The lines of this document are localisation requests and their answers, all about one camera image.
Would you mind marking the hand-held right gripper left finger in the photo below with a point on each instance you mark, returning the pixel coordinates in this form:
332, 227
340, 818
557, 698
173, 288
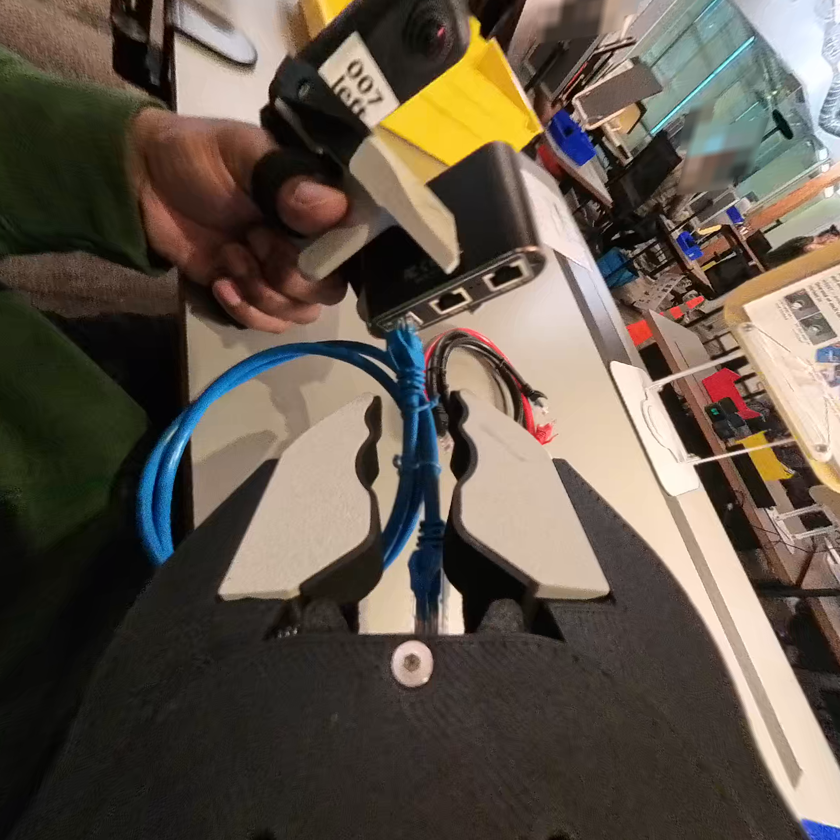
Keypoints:
309, 525

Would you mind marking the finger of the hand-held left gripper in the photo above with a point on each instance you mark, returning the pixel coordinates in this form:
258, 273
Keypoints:
407, 197

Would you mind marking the instruction sheet on stand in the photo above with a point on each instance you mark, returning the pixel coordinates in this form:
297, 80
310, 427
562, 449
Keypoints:
801, 341

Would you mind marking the red plastic bin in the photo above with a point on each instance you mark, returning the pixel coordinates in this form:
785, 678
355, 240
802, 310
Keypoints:
733, 394

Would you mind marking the black stool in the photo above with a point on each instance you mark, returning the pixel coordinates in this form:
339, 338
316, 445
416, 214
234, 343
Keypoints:
210, 33

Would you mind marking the person's left forearm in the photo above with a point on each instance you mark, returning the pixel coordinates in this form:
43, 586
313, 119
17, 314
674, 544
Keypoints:
66, 158

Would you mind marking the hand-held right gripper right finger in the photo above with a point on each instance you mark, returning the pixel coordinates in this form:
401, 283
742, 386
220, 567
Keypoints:
532, 519

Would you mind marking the yellow plastic bin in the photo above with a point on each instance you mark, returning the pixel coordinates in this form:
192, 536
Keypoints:
473, 105

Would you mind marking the person's left hand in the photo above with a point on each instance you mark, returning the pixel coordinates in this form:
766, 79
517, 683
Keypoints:
197, 197

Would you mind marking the black ethernet adapter hub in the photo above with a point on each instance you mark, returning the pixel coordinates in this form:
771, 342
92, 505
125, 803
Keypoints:
486, 210

